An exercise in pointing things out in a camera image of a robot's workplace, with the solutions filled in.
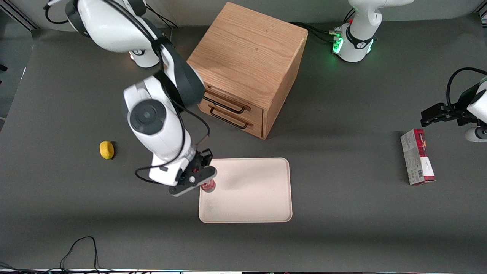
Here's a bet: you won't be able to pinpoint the black metal drawer handle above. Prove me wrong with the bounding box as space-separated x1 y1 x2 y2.
209 107 250 130
204 95 246 115

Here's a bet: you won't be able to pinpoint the black base cables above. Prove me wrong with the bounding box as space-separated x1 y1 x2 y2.
291 21 343 44
146 4 179 42

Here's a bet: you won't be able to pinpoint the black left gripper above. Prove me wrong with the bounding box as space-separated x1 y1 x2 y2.
420 84 481 127

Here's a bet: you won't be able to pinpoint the thin black loose cable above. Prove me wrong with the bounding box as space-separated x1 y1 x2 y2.
0 236 115 274

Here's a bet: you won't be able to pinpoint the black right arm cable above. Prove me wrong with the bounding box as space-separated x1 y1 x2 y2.
44 0 212 186

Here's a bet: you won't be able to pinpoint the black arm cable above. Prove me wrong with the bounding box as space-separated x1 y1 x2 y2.
447 67 487 112
44 0 212 186

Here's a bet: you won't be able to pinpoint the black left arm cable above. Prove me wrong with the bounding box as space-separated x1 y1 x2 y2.
447 67 487 112

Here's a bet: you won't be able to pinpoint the beige plastic tray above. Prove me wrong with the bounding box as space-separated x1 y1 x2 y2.
199 157 293 223

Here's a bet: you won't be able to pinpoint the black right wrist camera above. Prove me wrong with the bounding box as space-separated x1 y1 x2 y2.
196 149 213 168

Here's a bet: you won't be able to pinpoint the red tartan shortbread box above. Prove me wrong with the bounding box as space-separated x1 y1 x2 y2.
400 129 436 186

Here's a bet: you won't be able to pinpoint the black left base cables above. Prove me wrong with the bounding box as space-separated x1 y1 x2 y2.
291 21 343 44

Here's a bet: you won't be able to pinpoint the black right base cables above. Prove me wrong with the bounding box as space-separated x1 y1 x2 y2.
146 4 179 42

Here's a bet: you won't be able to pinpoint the wooden two-drawer cabinet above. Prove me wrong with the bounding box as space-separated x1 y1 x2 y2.
186 2 309 140

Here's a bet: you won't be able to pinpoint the dark metal frame rail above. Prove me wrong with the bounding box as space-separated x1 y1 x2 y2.
0 6 38 31

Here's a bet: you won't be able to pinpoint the yellow lemon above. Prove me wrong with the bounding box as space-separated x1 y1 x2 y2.
100 141 115 160

